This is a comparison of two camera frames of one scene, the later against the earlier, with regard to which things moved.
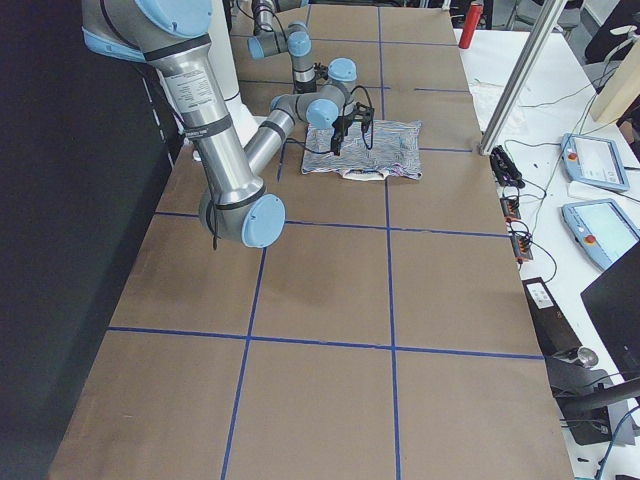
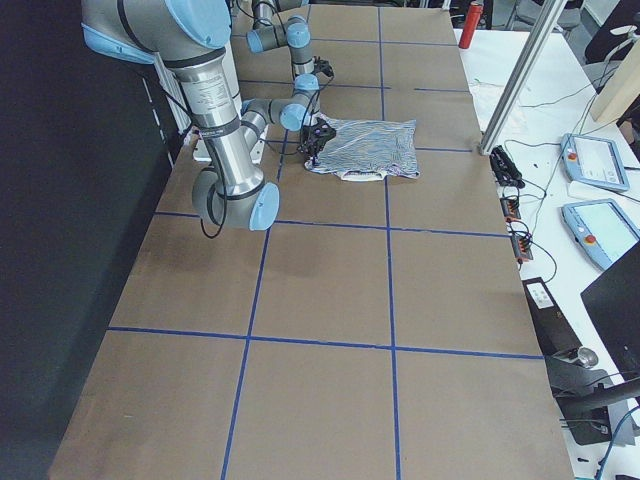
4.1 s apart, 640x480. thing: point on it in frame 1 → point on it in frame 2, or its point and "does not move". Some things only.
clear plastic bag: (488, 98) does not move
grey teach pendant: (601, 230) does not move
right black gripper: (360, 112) → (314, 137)
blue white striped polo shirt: (370, 150) does not move
